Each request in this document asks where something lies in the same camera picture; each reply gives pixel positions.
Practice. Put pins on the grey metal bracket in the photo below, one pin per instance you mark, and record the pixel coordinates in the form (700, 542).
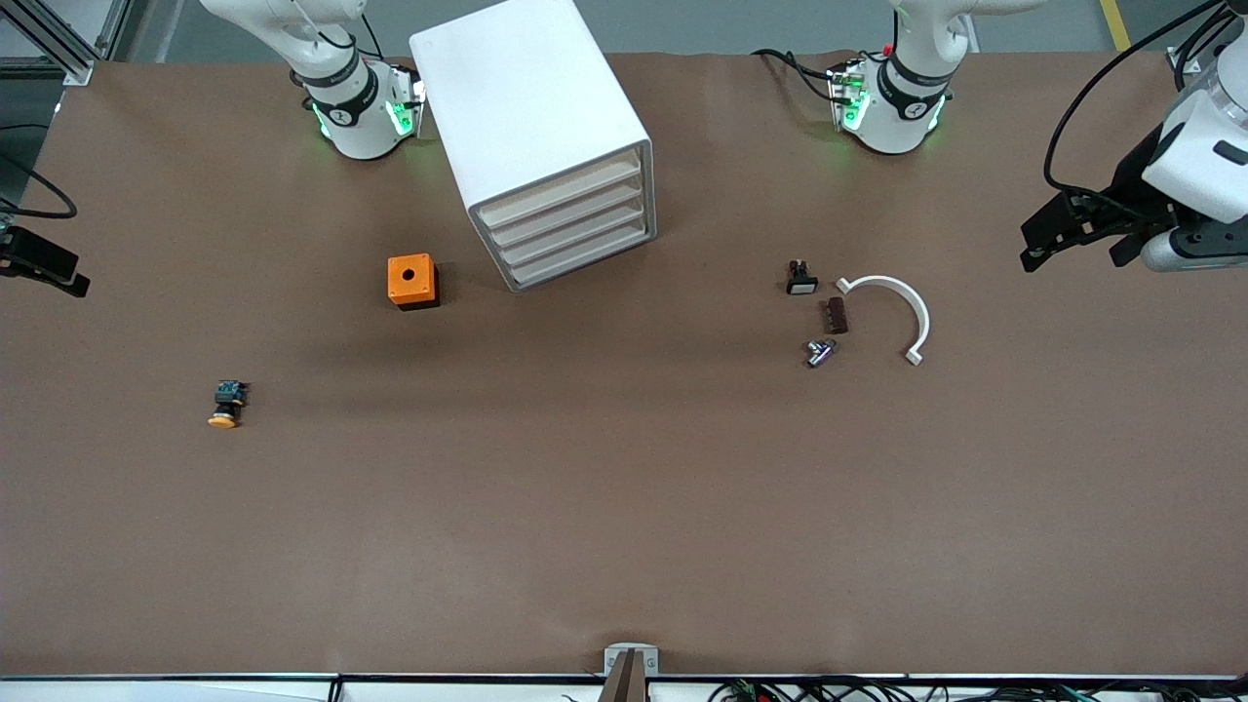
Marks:
(612, 663)

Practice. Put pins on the white drawer cabinet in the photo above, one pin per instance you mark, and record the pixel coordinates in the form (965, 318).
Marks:
(526, 88)

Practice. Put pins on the orange box with hole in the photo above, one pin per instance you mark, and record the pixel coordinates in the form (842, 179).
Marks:
(398, 291)

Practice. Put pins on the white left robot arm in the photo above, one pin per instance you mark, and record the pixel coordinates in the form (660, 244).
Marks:
(892, 132)

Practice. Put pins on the white table edge rail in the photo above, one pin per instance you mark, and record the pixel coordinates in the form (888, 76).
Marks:
(195, 692)

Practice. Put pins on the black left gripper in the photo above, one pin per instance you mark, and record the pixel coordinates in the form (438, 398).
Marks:
(1124, 184)

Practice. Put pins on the silver key switch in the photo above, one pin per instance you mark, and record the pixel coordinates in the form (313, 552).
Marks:
(819, 354)

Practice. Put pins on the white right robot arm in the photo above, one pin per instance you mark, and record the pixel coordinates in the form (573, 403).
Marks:
(356, 136)

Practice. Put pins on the white plastic drawer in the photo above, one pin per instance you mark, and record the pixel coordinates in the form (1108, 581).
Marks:
(561, 208)
(561, 251)
(561, 186)
(561, 229)

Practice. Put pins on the brown terminal block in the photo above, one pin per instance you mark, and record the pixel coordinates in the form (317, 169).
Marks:
(836, 317)

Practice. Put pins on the black white push button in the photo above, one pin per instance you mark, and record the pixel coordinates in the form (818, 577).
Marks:
(801, 286)

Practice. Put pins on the brown wedge post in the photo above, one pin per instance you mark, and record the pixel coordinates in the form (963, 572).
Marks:
(626, 682)

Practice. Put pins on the white curved plastic bracket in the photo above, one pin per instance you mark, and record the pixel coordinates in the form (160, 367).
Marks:
(882, 282)

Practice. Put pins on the yellow push button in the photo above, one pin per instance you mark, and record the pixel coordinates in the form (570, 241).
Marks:
(224, 419)

